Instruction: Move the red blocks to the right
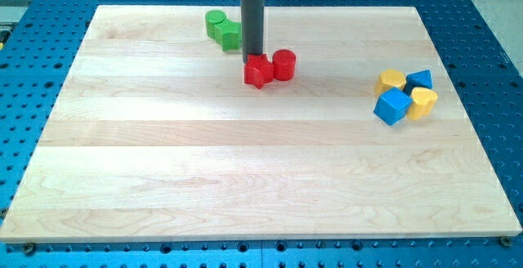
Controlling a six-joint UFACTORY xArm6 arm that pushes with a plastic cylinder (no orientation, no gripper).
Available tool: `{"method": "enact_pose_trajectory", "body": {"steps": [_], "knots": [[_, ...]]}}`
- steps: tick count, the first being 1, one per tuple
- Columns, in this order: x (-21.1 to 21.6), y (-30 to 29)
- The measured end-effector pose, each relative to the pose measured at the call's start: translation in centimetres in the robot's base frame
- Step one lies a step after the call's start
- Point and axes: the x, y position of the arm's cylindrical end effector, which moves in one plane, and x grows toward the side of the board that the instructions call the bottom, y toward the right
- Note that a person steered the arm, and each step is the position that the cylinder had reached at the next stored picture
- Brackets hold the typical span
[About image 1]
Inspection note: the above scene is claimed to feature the green star block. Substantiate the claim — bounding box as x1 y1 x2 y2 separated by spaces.
214 19 242 51

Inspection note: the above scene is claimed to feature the red cylinder block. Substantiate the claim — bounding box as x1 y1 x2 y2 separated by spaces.
272 49 297 81

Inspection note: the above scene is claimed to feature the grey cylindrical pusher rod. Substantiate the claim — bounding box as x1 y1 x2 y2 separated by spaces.
240 0 265 64

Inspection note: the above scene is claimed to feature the light wooden board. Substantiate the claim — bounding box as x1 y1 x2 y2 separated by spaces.
1 5 521 243

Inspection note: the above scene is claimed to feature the green cylinder block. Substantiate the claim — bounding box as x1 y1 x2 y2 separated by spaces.
204 10 226 38

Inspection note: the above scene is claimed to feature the blue perforated metal table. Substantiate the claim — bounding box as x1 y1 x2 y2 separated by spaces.
1 0 522 267

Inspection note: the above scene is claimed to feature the blue cube block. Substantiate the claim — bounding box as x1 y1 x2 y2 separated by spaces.
373 87 412 125

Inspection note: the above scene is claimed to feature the red star block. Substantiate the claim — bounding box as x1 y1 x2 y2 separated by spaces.
244 54 274 89

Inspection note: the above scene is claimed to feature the blue triangle block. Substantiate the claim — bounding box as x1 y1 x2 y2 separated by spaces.
403 69 433 95

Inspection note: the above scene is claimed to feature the yellow heart block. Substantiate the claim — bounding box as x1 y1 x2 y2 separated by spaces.
406 87 439 120

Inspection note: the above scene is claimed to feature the yellow hexagon block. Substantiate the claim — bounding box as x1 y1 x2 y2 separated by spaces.
374 69 407 96

